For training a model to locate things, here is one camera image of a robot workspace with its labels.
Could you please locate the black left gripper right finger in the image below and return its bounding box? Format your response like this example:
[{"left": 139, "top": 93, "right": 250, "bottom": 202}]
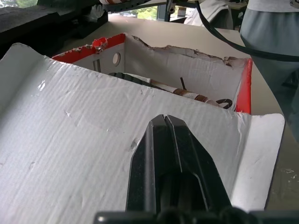
[{"left": 166, "top": 115, "right": 232, "bottom": 212}]

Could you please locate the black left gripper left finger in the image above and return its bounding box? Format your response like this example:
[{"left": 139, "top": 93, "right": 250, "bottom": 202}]
[{"left": 125, "top": 113, "right": 169, "bottom": 212}]

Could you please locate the red and white cardboard shoebox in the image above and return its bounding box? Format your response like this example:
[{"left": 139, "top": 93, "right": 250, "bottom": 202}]
[{"left": 0, "top": 33, "right": 286, "bottom": 224}]

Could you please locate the person in grey clothes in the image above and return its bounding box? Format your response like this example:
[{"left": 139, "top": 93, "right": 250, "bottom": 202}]
[{"left": 239, "top": 0, "right": 299, "bottom": 140}]

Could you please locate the crumpled white plastic bag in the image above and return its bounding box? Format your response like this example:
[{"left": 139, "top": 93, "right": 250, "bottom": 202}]
[{"left": 88, "top": 4, "right": 105, "bottom": 23}]

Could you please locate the black foam case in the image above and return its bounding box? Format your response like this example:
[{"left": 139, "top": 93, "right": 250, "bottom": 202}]
[{"left": 0, "top": 0, "right": 109, "bottom": 59}]

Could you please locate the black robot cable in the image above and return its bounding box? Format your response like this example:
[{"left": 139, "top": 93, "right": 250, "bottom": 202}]
[{"left": 194, "top": 0, "right": 299, "bottom": 63}]

